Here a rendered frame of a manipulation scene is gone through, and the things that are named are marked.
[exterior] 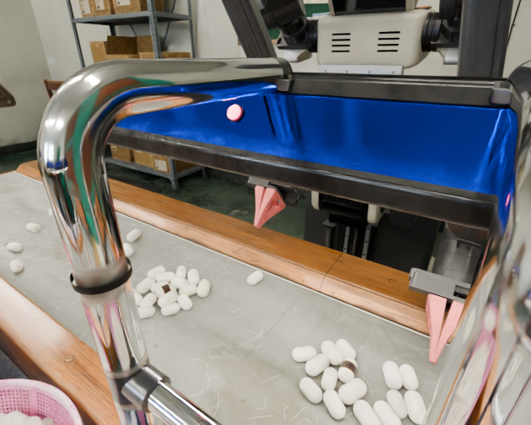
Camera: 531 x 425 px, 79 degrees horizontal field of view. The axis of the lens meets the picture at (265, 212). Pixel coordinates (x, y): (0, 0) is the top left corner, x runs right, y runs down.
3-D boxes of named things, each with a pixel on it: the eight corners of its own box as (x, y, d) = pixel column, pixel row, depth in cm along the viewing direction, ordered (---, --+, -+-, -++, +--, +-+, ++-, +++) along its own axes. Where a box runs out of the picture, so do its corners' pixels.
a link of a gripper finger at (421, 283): (458, 369, 35) (476, 290, 38) (390, 341, 39) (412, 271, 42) (451, 373, 41) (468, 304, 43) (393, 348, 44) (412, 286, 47)
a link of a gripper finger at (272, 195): (260, 223, 60) (280, 180, 62) (229, 213, 63) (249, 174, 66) (272, 236, 65) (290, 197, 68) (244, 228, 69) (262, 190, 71)
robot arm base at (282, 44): (321, 23, 94) (286, 24, 99) (313, 0, 87) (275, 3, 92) (312, 49, 93) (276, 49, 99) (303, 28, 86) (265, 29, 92)
